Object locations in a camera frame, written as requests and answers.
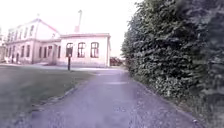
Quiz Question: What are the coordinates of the dark red bush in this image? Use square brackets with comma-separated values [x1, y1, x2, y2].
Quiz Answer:
[110, 56, 124, 67]

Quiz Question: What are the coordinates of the pale two-storey building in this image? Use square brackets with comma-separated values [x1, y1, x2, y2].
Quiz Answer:
[0, 18, 112, 69]

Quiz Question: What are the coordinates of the grey asphalt path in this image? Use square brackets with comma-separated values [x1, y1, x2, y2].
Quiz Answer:
[13, 67, 205, 128]

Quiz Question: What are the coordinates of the tall chimney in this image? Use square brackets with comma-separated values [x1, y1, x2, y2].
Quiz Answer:
[73, 9, 83, 34]

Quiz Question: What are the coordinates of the tall green hedge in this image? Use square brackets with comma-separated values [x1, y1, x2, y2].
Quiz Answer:
[120, 0, 224, 128]

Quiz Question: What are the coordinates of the stone kerb strip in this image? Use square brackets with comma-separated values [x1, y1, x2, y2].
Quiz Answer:
[9, 79, 88, 128]

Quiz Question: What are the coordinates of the grass lawn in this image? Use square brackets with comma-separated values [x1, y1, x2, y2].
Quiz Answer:
[0, 65, 96, 128]

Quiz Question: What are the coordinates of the sign on dark post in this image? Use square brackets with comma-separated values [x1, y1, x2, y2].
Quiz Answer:
[65, 47, 74, 72]

